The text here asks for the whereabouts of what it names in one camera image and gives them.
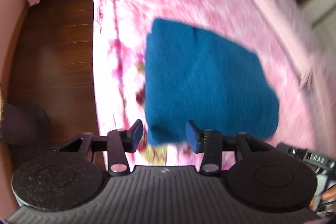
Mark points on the person's right hand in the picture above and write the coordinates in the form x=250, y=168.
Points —
x=326, y=201

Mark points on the blue knit sweater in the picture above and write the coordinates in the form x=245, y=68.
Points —
x=194, y=74

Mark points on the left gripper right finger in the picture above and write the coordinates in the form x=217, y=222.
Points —
x=210, y=143

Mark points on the pink pillow far side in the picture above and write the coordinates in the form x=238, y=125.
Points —
x=314, y=63

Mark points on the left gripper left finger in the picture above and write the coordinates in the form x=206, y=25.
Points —
x=120, y=142

